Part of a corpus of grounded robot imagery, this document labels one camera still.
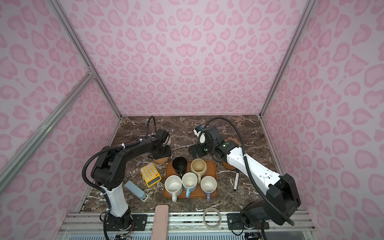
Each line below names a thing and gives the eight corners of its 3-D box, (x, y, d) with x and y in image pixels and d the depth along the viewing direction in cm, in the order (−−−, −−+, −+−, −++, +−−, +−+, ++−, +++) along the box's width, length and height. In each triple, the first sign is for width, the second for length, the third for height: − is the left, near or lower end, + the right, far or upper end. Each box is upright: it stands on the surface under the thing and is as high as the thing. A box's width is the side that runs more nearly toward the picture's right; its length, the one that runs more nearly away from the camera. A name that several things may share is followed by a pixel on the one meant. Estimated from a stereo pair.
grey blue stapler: (127, 189, 86) (123, 186, 81) (132, 183, 88) (129, 179, 83) (144, 203, 81) (140, 200, 77) (149, 196, 83) (146, 192, 79)
